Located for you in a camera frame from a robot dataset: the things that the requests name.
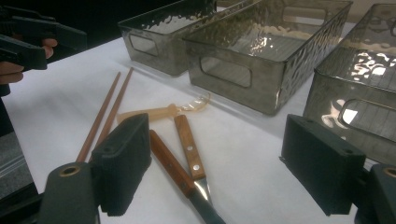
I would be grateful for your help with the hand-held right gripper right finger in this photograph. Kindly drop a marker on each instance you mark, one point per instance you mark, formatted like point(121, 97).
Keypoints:
point(323, 168)

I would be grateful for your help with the aluminium rail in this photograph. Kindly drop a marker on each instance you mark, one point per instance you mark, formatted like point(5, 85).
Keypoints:
point(12, 168)

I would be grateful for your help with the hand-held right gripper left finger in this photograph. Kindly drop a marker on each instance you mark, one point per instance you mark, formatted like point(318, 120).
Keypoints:
point(124, 161)

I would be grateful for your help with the white table sheet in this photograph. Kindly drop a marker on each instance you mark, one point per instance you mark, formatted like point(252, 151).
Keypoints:
point(249, 161)

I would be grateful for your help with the brown wooden chopstick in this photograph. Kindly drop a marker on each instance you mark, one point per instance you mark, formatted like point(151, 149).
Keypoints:
point(116, 104)
point(98, 119)

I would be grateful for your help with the smoky clear plastic bin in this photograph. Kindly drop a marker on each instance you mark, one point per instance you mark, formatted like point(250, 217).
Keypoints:
point(264, 93)
point(327, 102)
point(168, 59)

